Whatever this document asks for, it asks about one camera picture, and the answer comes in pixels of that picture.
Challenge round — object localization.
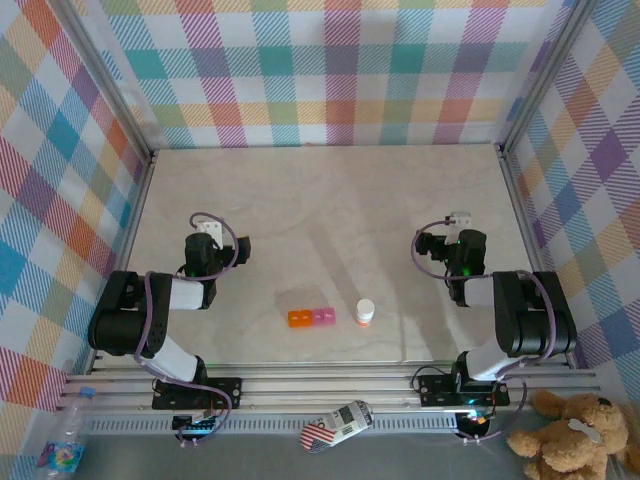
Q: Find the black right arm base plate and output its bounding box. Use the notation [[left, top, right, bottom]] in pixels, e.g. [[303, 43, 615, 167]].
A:
[[417, 373, 511, 409]]

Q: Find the flag print rolled pouch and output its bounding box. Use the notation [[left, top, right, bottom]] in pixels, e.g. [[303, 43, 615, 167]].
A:
[[299, 399, 375, 454]]

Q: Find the aluminium side rail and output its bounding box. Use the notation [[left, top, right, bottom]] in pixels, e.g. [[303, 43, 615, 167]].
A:
[[87, 149, 159, 374], [497, 144, 574, 369]]

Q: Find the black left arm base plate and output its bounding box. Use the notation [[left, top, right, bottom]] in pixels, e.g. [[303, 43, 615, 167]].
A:
[[151, 377, 244, 412]]

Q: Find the aluminium frame post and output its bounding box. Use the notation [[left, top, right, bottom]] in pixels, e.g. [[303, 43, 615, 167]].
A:
[[49, 0, 157, 166], [499, 0, 601, 157]]

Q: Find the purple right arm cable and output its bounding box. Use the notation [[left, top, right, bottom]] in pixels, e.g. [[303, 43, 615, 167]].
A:
[[411, 219, 559, 446]]

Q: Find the slotted grey cable duct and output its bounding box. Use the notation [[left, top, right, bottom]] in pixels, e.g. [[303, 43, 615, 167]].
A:
[[82, 410, 461, 436]]

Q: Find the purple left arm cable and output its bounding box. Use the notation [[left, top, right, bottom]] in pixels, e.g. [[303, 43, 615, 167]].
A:
[[132, 212, 241, 446]]

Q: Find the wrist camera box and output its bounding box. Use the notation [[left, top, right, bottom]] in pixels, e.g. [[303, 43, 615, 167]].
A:
[[196, 219, 223, 248], [448, 212, 472, 245]]

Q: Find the left electronics board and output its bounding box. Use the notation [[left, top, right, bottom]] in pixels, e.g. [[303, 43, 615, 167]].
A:
[[172, 413, 221, 434]]

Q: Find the electronics board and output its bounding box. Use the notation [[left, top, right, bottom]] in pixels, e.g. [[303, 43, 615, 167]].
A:
[[457, 410, 491, 431], [172, 413, 221, 434]]

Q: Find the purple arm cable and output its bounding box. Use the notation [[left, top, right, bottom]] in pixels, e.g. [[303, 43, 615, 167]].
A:
[[132, 212, 241, 446], [411, 219, 559, 446]]

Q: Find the right electronics board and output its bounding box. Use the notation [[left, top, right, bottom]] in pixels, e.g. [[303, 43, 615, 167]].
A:
[[457, 410, 491, 431]]

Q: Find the clear plastic water bottle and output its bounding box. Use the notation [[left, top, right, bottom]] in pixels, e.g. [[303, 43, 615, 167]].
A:
[[37, 385, 96, 474]]

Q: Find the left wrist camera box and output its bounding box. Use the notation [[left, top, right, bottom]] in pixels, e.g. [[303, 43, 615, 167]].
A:
[[196, 219, 223, 248]]

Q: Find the brown teddy bear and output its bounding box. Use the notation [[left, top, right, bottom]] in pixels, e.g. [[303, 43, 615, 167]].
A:
[[507, 389, 640, 480]]

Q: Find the aluminium front frame rail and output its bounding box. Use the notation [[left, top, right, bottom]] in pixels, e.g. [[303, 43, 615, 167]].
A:
[[59, 363, 604, 416]]

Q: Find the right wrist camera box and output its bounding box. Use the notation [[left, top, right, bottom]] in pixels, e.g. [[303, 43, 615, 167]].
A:
[[448, 212, 472, 245]]

